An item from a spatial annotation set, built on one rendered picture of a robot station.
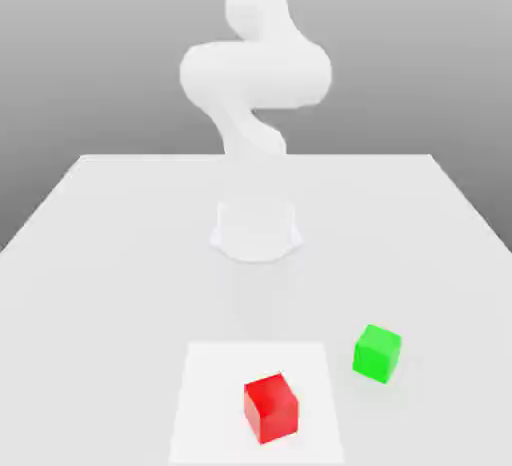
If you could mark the small red cube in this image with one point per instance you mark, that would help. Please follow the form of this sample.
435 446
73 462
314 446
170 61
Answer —
272 408

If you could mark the small green cube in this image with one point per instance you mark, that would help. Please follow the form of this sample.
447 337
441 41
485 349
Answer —
376 354

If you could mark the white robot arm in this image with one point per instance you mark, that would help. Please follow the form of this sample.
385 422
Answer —
256 74

